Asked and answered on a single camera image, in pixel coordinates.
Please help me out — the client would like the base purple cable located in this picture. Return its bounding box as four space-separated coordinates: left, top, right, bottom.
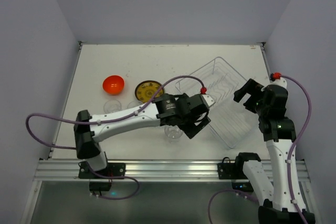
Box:
89 175 140 200
208 189 260 224

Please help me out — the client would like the clear glass cup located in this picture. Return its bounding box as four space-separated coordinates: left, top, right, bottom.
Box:
164 125 183 143
127 100 143 109
103 100 122 114

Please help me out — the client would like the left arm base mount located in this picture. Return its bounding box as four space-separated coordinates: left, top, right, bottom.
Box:
78 162 126 179

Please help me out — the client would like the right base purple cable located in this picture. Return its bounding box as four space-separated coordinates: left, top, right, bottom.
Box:
208 189 260 224

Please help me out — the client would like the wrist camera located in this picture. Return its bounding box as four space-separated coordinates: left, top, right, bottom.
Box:
270 72 287 89
202 94 216 109

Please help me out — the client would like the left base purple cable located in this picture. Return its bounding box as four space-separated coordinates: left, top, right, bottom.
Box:
89 175 140 200

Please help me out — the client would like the yellow patterned plate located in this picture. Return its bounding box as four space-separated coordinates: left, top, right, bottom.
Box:
134 80 161 103

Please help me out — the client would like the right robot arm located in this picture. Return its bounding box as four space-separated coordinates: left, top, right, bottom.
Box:
234 77 316 223

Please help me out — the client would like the aluminium mounting rail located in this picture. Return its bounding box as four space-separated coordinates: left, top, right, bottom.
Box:
34 158 313 183

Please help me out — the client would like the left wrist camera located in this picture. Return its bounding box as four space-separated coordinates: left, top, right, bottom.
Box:
202 94 216 109

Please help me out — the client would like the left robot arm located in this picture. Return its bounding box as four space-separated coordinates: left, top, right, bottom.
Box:
73 93 215 172

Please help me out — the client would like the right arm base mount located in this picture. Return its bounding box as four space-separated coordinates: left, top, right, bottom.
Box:
217 152 261 180

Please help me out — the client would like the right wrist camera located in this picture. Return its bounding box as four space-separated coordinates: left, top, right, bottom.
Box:
270 72 287 89

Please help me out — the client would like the orange bowl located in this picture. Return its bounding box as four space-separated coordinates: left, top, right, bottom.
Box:
102 75 125 95

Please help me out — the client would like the white wire dish rack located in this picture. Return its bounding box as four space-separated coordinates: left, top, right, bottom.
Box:
181 57 261 150

